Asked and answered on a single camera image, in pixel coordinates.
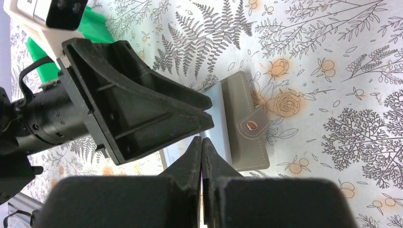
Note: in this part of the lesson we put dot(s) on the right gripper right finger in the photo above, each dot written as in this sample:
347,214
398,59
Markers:
234,201

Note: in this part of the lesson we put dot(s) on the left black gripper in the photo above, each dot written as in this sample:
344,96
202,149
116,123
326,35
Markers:
33,124

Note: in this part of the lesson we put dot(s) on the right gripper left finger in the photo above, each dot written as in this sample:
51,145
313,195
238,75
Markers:
168,200

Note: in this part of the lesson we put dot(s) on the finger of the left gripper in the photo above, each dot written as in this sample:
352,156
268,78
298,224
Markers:
102,65
129,126

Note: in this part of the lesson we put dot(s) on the grey leather card holder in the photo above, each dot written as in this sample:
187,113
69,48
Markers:
239,124

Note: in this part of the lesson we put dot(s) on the floral table mat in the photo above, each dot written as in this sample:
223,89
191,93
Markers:
328,73

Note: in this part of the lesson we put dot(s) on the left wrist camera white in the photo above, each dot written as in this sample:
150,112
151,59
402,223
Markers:
48,22

